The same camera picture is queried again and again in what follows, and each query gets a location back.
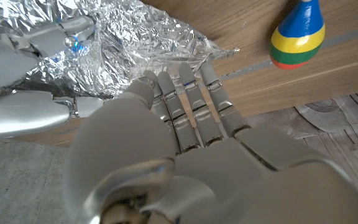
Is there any colourful striped wooden maraca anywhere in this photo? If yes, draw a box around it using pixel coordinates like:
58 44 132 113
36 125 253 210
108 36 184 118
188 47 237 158
269 0 326 70

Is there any crinkled aluminum foil sheet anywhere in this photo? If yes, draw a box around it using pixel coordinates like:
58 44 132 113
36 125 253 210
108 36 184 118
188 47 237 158
0 0 241 99

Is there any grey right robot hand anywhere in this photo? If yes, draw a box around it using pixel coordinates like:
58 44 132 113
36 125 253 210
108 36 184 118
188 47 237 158
0 15 105 139

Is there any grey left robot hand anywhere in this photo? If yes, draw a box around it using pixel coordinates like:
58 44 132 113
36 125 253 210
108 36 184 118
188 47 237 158
62 62 358 224

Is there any printed window backdrop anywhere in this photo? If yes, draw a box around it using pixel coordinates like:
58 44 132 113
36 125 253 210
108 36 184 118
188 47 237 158
247 88 358 203

